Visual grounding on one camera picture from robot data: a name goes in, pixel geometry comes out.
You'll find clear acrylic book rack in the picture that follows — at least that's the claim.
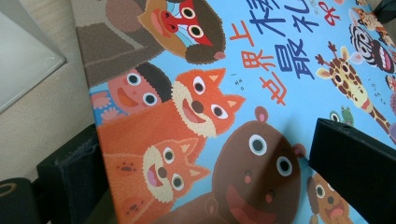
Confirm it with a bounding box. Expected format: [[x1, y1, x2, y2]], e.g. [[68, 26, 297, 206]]
[[0, 0, 68, 115]]

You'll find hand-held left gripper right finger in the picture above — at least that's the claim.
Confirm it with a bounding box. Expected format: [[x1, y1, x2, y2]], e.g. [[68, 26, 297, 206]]
[[307, 117, 396, 224]]

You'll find light blue animal picture book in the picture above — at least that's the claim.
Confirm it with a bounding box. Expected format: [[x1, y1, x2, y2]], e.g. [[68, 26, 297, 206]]
[[76, 0, 396, 224]]

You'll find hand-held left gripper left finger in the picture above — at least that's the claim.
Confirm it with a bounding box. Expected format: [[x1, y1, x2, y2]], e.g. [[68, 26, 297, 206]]
[[36, 124, 110, 224]]

